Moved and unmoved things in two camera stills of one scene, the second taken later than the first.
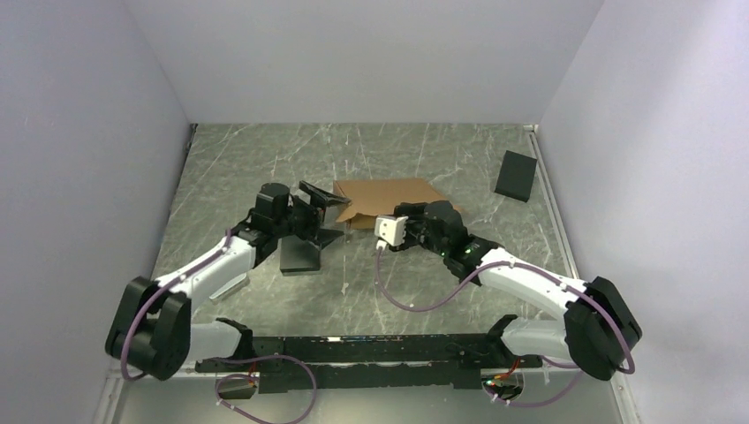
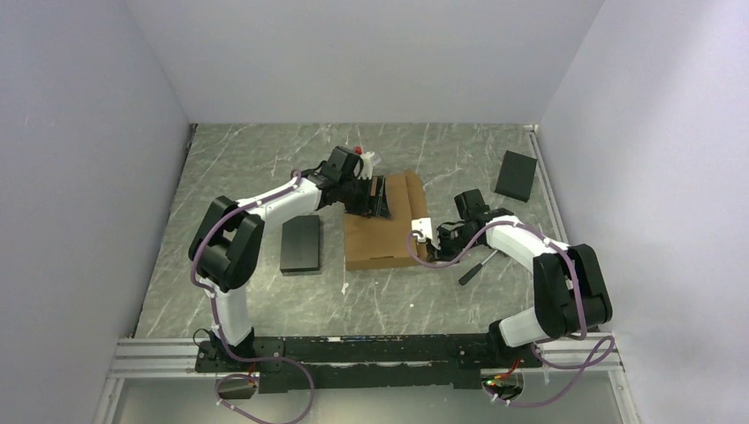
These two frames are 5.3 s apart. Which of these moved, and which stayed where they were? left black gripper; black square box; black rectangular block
Moved: left black gripper
Stayed: black rectangular block; black square box
